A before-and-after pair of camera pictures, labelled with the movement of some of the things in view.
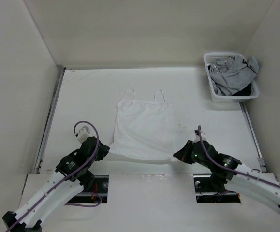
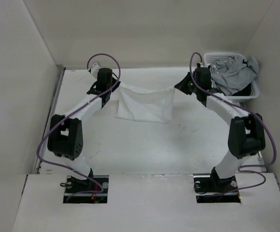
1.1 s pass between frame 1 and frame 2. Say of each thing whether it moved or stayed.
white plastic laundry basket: stayed
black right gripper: moved
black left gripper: moved
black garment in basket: stayed
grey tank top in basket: stayed
